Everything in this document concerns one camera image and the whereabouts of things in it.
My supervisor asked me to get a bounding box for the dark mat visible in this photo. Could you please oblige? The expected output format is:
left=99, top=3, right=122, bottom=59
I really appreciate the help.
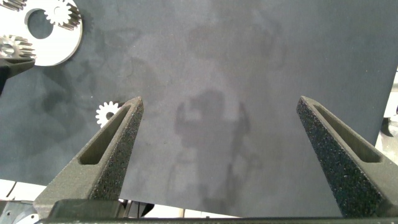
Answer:
left=0, top=0, right=398, bottom=218

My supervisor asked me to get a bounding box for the large steel gear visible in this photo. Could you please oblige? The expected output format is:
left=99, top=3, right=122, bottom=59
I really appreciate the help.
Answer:
left=95, top=101, right=121, bottom=129

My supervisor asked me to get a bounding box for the round white plate with pins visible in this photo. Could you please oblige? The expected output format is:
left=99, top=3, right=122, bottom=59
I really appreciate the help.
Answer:
left=0, top=0, right=84, bottom=67

